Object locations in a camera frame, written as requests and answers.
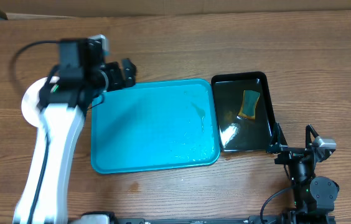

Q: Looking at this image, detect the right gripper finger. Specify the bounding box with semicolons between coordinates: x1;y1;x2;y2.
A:
268;123;288;149
305;124;319;148

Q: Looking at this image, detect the yellow green scrub sponge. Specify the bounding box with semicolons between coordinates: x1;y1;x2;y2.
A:
238;90;260;120

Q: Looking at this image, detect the white plate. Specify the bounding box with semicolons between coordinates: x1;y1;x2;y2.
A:
21;77;47;128

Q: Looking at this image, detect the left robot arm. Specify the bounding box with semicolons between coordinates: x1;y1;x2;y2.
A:
12;35;136;223

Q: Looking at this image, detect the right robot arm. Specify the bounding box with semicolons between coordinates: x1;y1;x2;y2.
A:
260;123;340;224

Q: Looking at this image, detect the black water tray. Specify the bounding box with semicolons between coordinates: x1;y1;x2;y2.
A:
211;72;276;152

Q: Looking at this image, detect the teal plastic tray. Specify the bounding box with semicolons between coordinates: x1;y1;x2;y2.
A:
91;79;220;174

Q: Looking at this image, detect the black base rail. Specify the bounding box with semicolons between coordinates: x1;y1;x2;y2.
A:
78;211;337;224

